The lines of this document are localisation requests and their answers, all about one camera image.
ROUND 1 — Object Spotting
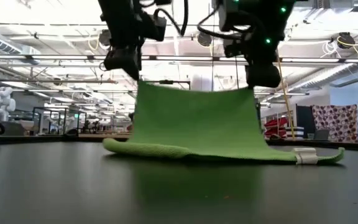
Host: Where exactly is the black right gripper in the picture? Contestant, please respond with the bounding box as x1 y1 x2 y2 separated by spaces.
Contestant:
218 0 295 89

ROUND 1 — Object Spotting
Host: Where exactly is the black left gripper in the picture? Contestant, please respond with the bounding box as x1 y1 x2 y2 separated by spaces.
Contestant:
98 0 150 81

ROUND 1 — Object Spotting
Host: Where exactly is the yellow cable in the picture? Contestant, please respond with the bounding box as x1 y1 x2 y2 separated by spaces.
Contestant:
274 46 295 140

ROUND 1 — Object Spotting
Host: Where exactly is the grey box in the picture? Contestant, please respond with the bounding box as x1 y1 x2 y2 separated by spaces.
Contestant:
314 129 331 141

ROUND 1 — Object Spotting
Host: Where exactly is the black panel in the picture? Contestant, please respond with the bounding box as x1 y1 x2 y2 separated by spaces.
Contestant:
296 104 316 138

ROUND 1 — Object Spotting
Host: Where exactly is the black left camera cable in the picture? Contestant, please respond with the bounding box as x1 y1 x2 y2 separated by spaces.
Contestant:
154 0 189 37

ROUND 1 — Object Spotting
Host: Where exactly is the green microfibre towel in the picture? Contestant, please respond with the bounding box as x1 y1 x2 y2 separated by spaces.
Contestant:
102 80 346 166

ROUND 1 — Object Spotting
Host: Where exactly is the red fabric item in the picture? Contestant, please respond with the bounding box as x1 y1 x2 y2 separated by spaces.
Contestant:
264 116 289 139

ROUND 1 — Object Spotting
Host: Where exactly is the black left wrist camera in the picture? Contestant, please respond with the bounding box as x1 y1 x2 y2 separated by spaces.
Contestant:
147 14 168 43

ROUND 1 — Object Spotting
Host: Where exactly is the white robot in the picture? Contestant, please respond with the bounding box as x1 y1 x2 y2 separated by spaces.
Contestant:
0 86 17 122

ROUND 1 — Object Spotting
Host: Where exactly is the polka dot cloth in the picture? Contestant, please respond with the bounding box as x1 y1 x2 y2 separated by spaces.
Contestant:
311 104 358 143

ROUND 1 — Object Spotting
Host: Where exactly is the black white striped bin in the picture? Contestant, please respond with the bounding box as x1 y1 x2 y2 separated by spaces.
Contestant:
286 126 305 139

